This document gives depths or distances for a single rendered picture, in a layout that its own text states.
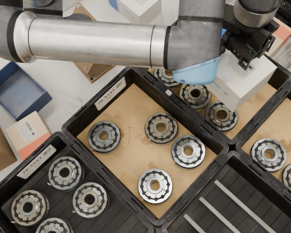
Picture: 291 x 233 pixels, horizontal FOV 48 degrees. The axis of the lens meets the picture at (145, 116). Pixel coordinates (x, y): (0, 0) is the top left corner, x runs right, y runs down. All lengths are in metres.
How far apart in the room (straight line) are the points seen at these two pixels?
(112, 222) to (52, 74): 0.63
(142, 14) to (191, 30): 0.78
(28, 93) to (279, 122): 0.90
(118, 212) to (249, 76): 0.53
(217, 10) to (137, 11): 0.79
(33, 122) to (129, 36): 0.71
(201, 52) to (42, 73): 0.91
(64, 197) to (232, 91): 0.58
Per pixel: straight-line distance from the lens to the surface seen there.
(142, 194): 0.97
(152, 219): 0.89
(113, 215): 1.01
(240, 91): 0.78
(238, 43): 0.70
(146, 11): 1.33
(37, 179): 1.08
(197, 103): 1.05
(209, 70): 0.55
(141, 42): 0.55
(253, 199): 1.03
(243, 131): 0.96
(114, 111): 1.08
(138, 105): 1.08
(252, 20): 0.63
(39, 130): 1.18
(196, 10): 0.54
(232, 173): 1.03
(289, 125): 1.12
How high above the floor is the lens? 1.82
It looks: 69 degrees down
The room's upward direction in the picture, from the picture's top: 9 degrees counter-clockwise
